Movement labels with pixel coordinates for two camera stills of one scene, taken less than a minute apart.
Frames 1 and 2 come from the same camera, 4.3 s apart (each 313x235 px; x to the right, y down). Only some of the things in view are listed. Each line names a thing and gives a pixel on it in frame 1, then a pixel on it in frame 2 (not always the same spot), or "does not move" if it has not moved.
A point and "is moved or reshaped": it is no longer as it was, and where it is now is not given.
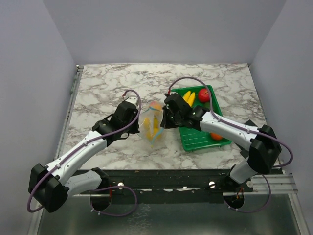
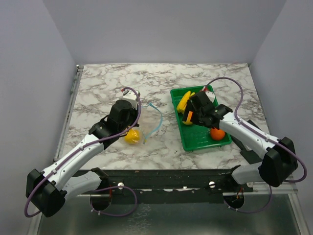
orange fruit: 215,136 does not move
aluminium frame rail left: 64,129 does not move
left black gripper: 135,129 does not move
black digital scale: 244,152 does not move
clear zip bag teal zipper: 149,126 is moved or reshaped
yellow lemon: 149,136 to 132,137
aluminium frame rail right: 270,184 does not move
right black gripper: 165,123 to 190,107
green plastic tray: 194,139 does not move
